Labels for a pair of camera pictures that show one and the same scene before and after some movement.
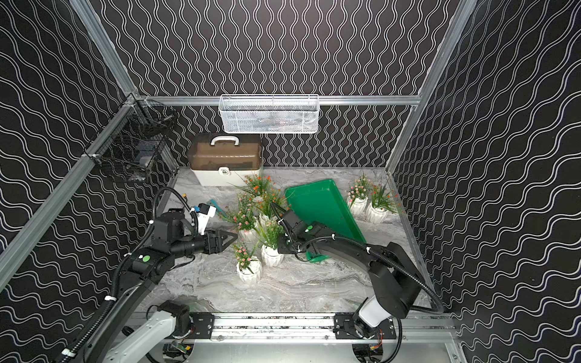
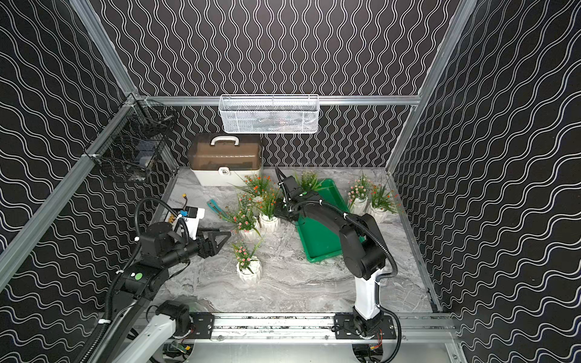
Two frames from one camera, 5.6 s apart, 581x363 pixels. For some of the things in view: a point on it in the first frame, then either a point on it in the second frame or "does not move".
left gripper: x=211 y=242 does not move
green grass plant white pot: x=271 y=231 to x=309 y=180
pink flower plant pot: x=244 y=218 does not move
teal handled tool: x=211 y=202 does not move
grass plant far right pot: x=381 y=203 does not move
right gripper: x=281 y=246 to x=279 y=215
